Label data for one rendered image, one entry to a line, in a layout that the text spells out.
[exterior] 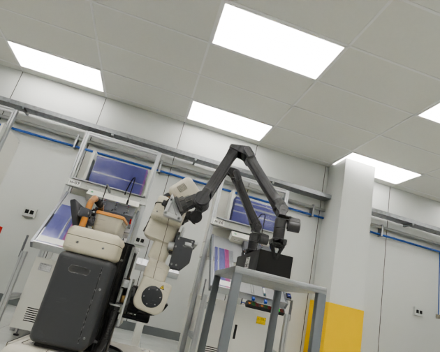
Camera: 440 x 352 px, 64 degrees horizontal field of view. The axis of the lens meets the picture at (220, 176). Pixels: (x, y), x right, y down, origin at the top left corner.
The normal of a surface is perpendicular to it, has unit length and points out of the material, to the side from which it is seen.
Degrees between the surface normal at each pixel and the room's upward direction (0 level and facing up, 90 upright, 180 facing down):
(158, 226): 90
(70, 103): 90
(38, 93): 90
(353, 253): 90
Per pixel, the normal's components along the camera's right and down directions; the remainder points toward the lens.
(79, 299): 0.15, -0.29
